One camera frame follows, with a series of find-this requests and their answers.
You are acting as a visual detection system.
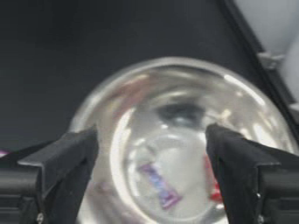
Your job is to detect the red candy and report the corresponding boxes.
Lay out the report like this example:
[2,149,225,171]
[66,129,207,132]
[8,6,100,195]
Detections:
[201,154,225,204]

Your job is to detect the purple and white candy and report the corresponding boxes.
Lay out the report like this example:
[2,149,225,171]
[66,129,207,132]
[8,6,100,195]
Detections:
[137,163,183,210]

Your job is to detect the steel bowl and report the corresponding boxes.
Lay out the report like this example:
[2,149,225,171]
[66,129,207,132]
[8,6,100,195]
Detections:
[68,56,299,224]

